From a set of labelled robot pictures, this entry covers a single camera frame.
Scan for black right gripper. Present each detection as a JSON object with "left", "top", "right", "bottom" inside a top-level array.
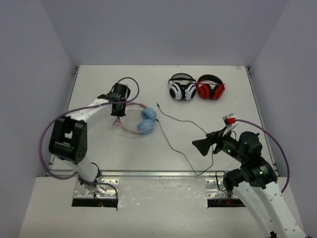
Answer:
[{"left": 192, "top": 126, "right": 246, "bottom": 164}]

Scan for pink blue cat-ear headphones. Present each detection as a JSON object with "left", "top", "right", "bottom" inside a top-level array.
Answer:
[{"left": 112, "top": 102, "right": 157, "bottom": 135}]

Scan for thin black audio cable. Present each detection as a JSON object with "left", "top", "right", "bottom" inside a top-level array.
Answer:
[{"left": 156, "top": 103, "right": 215, "bottom": 177}]

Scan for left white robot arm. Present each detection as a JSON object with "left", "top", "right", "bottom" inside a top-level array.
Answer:
[{"left": 49, "top": 83, "right": 130, "bottom": 187}]

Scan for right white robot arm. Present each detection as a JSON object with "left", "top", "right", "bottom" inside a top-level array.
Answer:
[{"left": 192, "top": 130, "right": 307, "bottom": 238}]

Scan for red black headphones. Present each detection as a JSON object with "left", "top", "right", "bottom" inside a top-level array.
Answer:
[{"left": 196, "top": 74, "right": 225, "bottom": 101}]

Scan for white black headphones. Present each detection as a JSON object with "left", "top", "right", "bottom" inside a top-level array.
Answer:
[{"left": 168, "top": 73, "right": 197, "bottom": 101}]

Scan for right wrist camera red-white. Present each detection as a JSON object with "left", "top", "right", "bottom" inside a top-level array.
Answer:
[{"left": 222, "top": 113, "right": 239, "bottom": 135}]

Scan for thin black base cable right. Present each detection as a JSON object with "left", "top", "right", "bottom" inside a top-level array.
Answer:
[{"left": 214, "top": 170, "right": 235, "bottom": 193}]

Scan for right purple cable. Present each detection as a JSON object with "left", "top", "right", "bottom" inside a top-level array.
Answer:
[{"left": 234, "top": 119, "right": 290, "bottom": 193}]

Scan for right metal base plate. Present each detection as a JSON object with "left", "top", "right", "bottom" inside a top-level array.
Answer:
[{"left": 206, "top": 178, "right": 238, "bottom": 199}]

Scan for metal base plate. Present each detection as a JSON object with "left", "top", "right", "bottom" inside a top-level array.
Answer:
[
  {"left": 206, "top": 178, "right": 238, "bottom": 199},
  {"left": 73, "top": 178, "right": 119, "bottom": 199}
]

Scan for aluminium table edge rail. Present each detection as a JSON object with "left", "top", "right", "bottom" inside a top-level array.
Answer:
[{"left": 47, "top": 169, "right": 278, "bottom": 178}]

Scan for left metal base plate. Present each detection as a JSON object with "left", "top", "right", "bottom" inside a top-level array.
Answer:
[{"left": 73, "top": 178, "right": 119, "bottom": 199}]

